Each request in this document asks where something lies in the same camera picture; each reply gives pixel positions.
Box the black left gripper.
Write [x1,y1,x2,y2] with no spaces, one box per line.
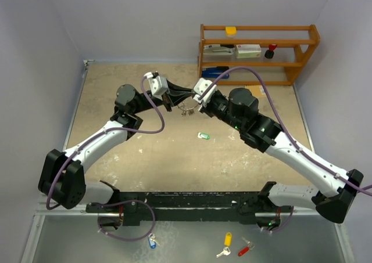
[132,79,192,114]

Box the metal keyring with keys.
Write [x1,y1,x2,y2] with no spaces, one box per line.
[177,102,198,117]

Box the green tag key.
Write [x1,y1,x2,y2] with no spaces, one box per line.
[198,132,210,140]

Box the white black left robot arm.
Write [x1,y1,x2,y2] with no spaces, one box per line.
[38,82,192,212]

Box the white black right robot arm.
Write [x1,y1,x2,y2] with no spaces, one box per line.
[200,85,363,224]

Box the blue stapler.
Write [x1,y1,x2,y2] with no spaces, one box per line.
[201,66,229,78]

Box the beige stapler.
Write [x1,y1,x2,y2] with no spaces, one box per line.
[203,44,235,56]

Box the white staples box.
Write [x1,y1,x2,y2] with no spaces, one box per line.
[235,44,262,59]

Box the wooden three-tier shelf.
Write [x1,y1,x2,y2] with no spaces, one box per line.
[198,24,321,85]

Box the red black stamp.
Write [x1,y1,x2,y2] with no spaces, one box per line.
[264,44,277,59]

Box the yellow tape measure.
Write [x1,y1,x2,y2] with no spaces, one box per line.
[225,26,237,38]

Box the yellow tag key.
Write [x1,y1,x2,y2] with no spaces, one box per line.
[216,232,233,258]

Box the red tag key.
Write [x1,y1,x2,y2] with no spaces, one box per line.
[237,237,255,257]

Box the blue tag key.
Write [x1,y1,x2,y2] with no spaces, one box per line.
[148,233,159,249]

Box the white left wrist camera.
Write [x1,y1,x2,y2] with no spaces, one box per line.
[144,71,169,99]

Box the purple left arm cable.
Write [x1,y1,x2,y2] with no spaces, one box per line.
[45,77,166,242]

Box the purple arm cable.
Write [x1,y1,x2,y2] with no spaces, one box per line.
[200,66,372,235]
[45,77,166,242]

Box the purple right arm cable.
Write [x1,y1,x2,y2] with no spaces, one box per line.
[200,66,372,235]

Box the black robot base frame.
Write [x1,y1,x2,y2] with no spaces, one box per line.
[86,182,291,226]

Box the aluminium rail frame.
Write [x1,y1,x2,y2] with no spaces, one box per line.
[20,59,96,263]

